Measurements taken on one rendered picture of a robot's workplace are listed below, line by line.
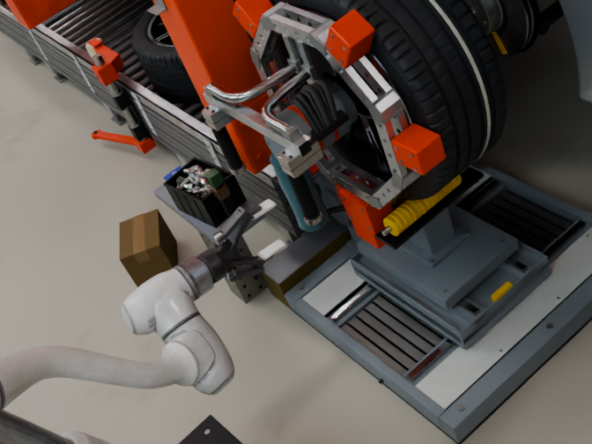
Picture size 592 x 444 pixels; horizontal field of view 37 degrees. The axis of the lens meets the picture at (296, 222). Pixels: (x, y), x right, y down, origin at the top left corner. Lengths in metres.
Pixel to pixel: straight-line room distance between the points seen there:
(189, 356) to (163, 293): 0.15
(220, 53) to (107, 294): 1.27
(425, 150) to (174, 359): 0.71
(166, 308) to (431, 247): 0.96
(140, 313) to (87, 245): 1.79
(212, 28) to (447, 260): 0.95
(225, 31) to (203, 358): 0.98
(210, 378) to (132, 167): 2.19
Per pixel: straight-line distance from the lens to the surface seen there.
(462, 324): 2.54
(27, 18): 4.32
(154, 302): 1.93
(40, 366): 1.73
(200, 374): 1.90
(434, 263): 2.60
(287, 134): 1.92
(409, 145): 1.96
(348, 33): 1.91
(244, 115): 2.09
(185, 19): 2.40
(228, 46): 2.49
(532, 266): 2.62
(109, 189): 3.93
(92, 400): 3.08
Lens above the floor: 2.07
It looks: 39 degrees down
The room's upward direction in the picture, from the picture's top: 24 degrees counter-clockwise
